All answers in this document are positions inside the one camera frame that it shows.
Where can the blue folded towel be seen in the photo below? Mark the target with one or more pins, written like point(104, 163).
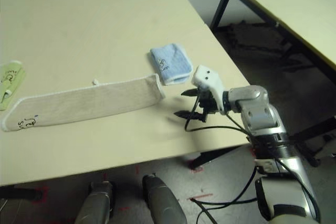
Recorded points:
point(170, 61)

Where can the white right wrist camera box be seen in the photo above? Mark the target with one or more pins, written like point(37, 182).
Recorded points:
point(207, 77)

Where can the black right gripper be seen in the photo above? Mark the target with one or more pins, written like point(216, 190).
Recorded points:
point(208, 103)

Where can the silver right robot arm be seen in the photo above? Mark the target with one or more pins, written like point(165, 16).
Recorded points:
point(262, 113)

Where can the beige side table black frame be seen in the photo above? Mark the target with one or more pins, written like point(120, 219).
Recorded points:
point(288, 3)

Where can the black table foot bar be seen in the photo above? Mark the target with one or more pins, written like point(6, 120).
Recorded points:
point(215, 155)
point(21, 193)

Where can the green folded towel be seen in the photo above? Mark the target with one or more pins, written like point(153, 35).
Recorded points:
point(10, 82)

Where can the grey robot left leg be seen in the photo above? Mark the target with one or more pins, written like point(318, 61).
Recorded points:
point(94, 205)

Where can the beige towel white trim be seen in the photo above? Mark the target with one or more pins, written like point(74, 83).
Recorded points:
point(86, 106)

